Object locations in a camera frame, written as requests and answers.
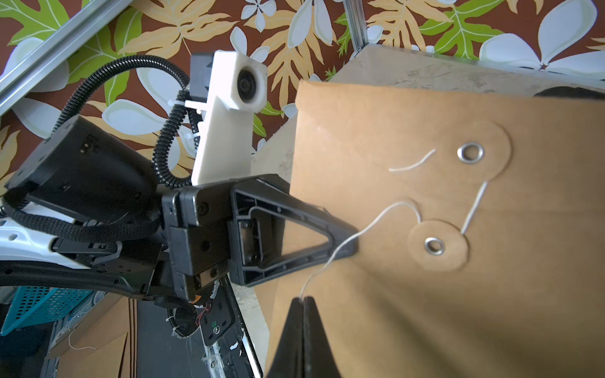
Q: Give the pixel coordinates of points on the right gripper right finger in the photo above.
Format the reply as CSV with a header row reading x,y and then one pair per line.
x,y
318,360

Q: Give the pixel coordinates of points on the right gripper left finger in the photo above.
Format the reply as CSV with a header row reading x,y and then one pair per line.
x,y
288,360

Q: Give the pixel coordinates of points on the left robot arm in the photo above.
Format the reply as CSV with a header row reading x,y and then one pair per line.
x,y
86,211

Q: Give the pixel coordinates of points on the teal plastic basket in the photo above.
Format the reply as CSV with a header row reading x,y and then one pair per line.
x,y
40,305

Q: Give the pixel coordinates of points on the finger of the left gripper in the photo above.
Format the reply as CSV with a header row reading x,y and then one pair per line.
x,y
274,233

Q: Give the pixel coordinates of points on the black tool case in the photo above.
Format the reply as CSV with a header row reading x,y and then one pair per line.
x,y
565,92

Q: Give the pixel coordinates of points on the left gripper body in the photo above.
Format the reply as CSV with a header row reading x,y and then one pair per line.
x,y
196,222

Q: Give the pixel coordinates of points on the brown file bag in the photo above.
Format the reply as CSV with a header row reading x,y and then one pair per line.
x,y
480,223

